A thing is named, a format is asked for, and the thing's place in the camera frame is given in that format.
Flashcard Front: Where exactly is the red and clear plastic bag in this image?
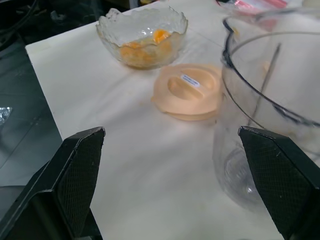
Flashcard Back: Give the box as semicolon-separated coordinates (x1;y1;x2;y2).
226;0;295;9

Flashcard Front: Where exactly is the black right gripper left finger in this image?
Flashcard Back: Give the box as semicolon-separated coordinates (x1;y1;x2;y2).
0;126;106;240

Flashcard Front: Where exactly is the clear glass bowl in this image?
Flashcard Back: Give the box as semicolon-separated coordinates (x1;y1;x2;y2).
95;5;189;71

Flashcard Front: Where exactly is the clear blender jar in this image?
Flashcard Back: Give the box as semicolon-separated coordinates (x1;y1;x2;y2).
211;6;320;207

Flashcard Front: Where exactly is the orange segment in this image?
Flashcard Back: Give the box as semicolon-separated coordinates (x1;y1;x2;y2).
152;29;172;46
119;44;154;68

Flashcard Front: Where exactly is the crumpled silver foil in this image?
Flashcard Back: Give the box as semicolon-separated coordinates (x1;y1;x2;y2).
0;106;13;126

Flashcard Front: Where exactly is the cream plastic blender lid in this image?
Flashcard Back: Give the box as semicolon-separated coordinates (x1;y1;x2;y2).
150;63;224;122

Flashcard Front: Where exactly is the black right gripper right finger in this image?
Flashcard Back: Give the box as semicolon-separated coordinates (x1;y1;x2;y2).
237;125;320;240

